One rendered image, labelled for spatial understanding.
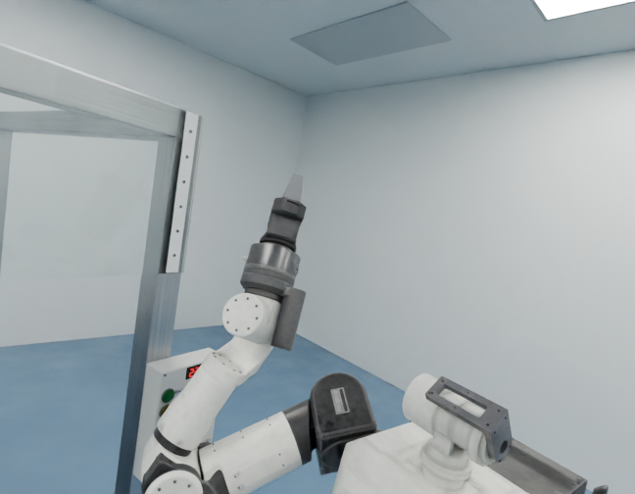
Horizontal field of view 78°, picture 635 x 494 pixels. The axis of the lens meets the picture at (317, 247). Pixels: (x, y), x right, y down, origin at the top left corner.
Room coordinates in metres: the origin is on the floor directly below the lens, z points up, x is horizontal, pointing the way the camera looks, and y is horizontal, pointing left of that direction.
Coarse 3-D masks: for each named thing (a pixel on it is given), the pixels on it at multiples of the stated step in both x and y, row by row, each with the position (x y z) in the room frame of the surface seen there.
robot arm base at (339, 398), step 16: (320, 384) 0.64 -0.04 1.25; (336, 384) 0.64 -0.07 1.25; (352, 384) 0.64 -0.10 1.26; (320, 400) 0.62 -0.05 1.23; (336, 400) 0.61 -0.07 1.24; (352, 400) 0.61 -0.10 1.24; (368, 400) 0.62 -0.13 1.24; (320, 416) 0.59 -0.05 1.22; (336, 416) 0.59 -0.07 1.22; (352, 416) 0.59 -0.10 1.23; (368, 416) 0.59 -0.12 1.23; (320, 432) 0.57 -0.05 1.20; (336, 432) 0.57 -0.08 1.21; (352, 432) 0.57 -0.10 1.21; (368, 432) 0.58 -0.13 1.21; (320, 448) 0.58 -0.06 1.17; (336, 448) 0.58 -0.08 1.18; (320, 464) 0.61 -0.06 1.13; (336, 464) 0.61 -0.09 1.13
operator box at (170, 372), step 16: (192, 352) 0.90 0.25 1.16; (208, 352) 0.91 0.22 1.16; (160, 368) 0.79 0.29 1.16; (176, 368) 0.80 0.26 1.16; (144, 384) 0.80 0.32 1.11; (160, 384) 0.77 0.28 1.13; (176, 384) 0.80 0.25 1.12; (144, 400) 0.80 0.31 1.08; (160, 400) 0.77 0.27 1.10; (144, 416) 0.79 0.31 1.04; (144, 432) 0.79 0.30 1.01; (208, 432) 0.89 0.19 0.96
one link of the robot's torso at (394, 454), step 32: (352, 448) 0.52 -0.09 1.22; (384, 448) 0.51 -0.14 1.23; (416, 448) 0.52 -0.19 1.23; (512, 448) 0.57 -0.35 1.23; (352, 480) 0.48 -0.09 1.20; (384, 480) 0.46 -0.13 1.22; (416, 480) 0.45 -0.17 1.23; (448, 480) 0.44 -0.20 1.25; (480, 480) 0.47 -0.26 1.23; (512, 480) 0.48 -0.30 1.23; (544, 480) 0.50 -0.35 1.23; (576, 480) 0.51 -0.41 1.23
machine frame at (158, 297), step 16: (144, 288) 0.83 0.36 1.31; (160, 288) 0.81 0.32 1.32; (176, 288) 0.85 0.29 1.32; (144, 304) 0.82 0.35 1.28; (160, 304) 0.82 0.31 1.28; (176, 304) 0.85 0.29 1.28; (144, 320) 0.82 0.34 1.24; (160, 320) 0.82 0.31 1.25; (144, 336) 0.81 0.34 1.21; (160, 336) 0.83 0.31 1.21; (144, 352) 0.81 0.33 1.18; (160, 352) 0.83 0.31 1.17; (144, 368) 0.81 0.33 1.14; (128, 384) 0.83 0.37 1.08; (128, 400) 0.83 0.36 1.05; (128, 416) 0.83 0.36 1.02; (128, 432) 0.82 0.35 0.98; (128, 448) 0.82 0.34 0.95; (128, 464) 0.81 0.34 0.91; (128, 480) 0.81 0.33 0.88
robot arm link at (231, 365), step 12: (228, 348) 0.63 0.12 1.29; (240, 348) 0.64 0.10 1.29; (252, 348) 0.63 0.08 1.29; (264, 348) 0.63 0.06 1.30; (216, 360) 0.57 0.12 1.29; (228, 360) 0.62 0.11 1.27; (240, 360) 0.62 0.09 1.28; (252, 360) 0.62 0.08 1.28; (264, 360) 0.63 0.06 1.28; (216, 372) 0.56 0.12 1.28; (228, 372) 0.56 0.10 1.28; (240, 372) 0.59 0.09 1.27; (252, 372) 0.61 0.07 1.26; (228, 384) 0.56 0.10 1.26
